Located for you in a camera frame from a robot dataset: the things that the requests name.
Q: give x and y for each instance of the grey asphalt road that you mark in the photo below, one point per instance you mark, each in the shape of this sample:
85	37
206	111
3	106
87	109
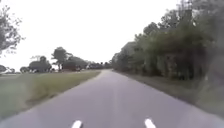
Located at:
110	98

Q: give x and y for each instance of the row of trees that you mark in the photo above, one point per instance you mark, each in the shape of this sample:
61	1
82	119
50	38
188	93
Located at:
173	50

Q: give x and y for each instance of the robot's own part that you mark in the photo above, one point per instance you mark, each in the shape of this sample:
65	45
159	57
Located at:
76	124
149	124

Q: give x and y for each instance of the leafy tree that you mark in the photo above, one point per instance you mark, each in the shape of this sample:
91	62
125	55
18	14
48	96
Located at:
6	33

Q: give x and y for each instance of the distant group of trees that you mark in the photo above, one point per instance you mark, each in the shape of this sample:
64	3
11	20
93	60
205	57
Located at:
40	65

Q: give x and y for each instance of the grass field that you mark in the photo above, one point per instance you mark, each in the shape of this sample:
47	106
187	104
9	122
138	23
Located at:
33	88

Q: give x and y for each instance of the grass and leaf verge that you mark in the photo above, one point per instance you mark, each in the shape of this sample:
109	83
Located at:
176	89

